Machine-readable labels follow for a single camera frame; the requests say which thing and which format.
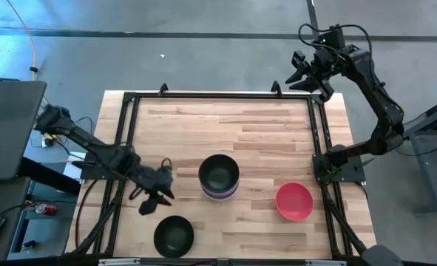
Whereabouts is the beige floor cable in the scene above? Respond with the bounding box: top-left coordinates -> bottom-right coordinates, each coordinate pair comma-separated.
5,0 -> 49,106

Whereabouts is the silver metal bracket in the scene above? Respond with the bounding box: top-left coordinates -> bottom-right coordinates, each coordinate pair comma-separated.
98,258 -> 141,266
305,260 -> 348,266

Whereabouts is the dark grey metal cart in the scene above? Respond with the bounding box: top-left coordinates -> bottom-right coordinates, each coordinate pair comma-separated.
390,94 -> 437,217

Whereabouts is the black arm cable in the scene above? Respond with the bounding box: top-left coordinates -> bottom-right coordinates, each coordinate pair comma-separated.
129,157 -> 173,202
298,22 -> 373,75

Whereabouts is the dark desk top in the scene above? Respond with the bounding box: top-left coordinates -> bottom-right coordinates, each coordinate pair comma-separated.
0,176 -> 33,262

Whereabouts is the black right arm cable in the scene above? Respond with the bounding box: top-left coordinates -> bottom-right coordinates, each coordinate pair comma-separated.
298,22 -> 373,75

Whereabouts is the white bowl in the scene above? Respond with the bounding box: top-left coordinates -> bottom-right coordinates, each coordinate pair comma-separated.
202,184 -> 238,202

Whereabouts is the white paper sheet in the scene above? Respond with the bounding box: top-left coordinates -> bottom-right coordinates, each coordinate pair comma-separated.
63,151 -> 86,182

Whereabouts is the red soda can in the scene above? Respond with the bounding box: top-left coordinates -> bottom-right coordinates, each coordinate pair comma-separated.
35,203 -> 58,216

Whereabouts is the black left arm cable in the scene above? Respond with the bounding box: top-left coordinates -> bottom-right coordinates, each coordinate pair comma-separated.
129,157 -> 173,202

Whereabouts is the magenta bowl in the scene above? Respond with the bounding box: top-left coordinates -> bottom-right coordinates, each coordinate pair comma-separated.
200,180 -> 240,199

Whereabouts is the thick black base cable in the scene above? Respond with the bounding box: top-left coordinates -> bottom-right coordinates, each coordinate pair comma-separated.
73,179 -> 99,252

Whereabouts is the black bowl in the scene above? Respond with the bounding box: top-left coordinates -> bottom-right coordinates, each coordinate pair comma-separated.
198,154 -> 240,195
153,215 -> 195,259

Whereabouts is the grey flat panel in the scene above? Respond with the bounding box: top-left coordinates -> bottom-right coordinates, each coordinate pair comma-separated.
0,81 -> 47,182

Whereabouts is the yellow power plug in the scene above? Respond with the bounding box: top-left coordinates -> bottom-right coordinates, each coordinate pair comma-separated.
42,133 -> 58,148

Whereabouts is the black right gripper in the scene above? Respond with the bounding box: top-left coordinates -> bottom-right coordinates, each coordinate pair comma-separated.
285,50 -> 336,103

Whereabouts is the black desk support beam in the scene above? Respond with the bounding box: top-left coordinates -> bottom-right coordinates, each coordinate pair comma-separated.
18,157 -> 82,196

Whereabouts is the coral red bowl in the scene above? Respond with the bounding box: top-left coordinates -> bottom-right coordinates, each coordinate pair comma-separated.
275,182 -> 314,222

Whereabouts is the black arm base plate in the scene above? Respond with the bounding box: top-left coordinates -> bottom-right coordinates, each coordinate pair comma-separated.
80,151 -> 134,181
312,153 -> 367,184

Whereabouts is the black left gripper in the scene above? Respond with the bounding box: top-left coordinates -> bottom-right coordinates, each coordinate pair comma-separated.
135,165 -> 176,217

